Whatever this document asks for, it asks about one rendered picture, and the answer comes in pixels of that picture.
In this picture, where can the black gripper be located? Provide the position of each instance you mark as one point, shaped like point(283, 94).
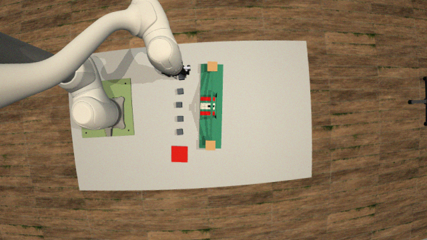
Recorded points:
point(185, 70)

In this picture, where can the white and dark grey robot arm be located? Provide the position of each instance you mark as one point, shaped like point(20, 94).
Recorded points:
point(73, 69)

